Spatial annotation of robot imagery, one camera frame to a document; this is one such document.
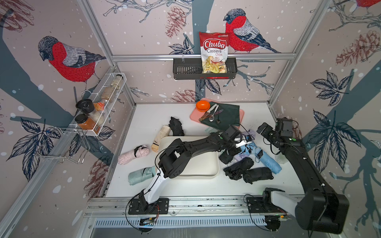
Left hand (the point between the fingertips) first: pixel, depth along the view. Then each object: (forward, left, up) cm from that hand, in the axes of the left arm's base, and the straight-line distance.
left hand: (242, 145), depth 86 cm
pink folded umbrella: (-2, +62, -4) cm, 62 cm away
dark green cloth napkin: (+29, +8, -8) cm, 31 cm away
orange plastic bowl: (+37, +22, -6) cm, 44 cm away
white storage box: (-9, +23, -10) cm, 27 cm away
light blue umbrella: (-4, -12, -6) cm, 14 cm away
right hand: (+7, -12, +7) cm, 16 cm away
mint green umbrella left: (-16, +60, -7) cm, 63 cm away
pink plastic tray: (+32, +28, -10) cm, 43 cm away
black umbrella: (-14, +6, -4) cm, 16 cm away
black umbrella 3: (-4, +10, -8) cm, 13 cm away
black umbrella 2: (-15, -6, -5) cm, 17 cm away
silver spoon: (+28, +15, -9) cm, 33 cm away
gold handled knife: (+33, +19, -9) cm, 39 cm away
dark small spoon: (+24, +11, -8) cm, 28 cm away
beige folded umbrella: (+14, +50, -7) cm, 52 cm away
